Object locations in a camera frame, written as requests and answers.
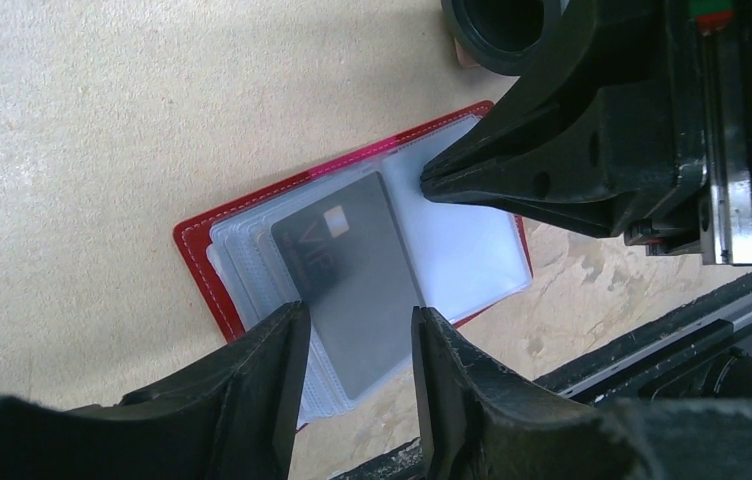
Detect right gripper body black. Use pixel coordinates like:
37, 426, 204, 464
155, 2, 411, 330
627, 1, 752, 265

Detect red leather card holder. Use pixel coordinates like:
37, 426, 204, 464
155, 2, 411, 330
173, 101, 533, 425

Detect dark grey VIP card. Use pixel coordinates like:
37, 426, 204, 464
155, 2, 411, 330
270, 172, 422, 402

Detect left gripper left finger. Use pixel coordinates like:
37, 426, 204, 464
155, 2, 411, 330
0, 302, 311, 479

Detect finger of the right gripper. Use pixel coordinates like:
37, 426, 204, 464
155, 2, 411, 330
421, 1, 675, 199
421, 179, 699, 239

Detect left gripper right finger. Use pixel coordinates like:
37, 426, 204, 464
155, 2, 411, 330
411, 308, 752, 479

